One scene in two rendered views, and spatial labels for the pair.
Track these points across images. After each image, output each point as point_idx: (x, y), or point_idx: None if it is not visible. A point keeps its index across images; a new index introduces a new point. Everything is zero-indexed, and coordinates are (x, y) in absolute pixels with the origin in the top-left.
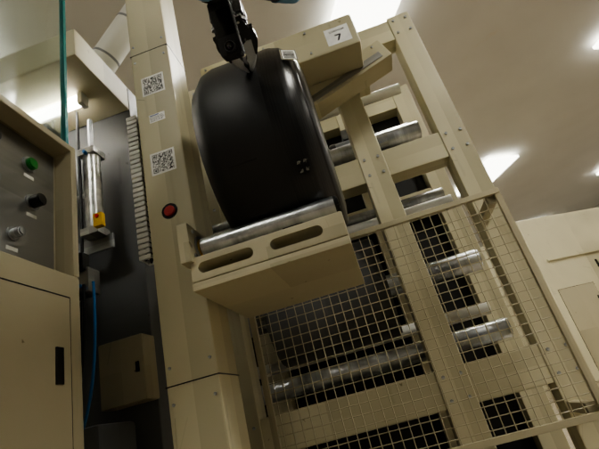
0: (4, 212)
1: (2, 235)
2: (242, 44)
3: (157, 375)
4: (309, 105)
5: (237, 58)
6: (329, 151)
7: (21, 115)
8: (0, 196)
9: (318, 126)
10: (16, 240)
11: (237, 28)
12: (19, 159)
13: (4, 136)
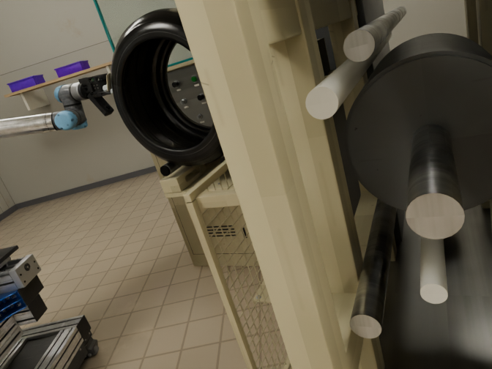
0: (195, 109)
1: (197, 118)
2: (102, 110)
3: None
4: (124, 124)
5: (110, 113)
6: (148, 140)
7: (174, 69)
8: (191, 104)
9: (133, 133)
10: (203, 118)
11: (97, 105)
12: (190, 80)
13: (181, 75)
